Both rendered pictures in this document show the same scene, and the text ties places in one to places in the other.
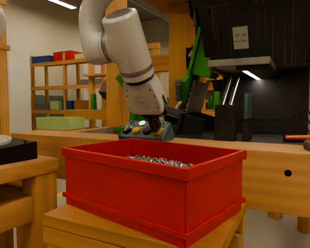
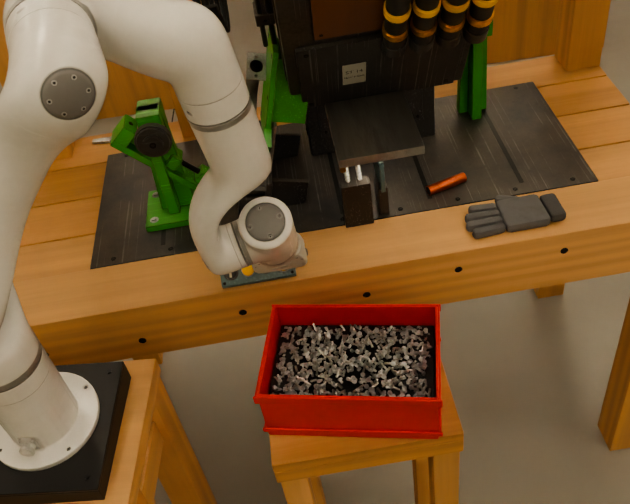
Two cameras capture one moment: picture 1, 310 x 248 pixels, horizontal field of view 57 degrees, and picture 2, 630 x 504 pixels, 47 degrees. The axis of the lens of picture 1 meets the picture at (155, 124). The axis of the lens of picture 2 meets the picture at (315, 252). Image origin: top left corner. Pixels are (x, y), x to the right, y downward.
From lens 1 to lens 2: 1.00 m
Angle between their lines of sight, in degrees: 45
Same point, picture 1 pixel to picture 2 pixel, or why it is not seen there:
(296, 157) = (466, 254)
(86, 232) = (334, 460)
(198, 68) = (282, 113)
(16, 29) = not seen: outside the picture
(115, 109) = not seen: hidden behind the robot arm
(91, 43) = (229, 262)
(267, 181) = (437, 281)
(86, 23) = (216, 245)
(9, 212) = (152, 460)
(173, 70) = not seen: hidden behind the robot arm
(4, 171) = (143, 434)
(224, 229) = (446, 392)
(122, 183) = (360, 413)
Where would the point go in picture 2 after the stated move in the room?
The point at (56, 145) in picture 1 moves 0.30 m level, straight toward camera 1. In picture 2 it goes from (105, 324) to (211, 391)
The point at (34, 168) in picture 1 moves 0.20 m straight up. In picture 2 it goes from (151, 398) to (118, 329)
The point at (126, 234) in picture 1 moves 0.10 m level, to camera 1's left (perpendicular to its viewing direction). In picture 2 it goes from (380, 447) to (333, 479)
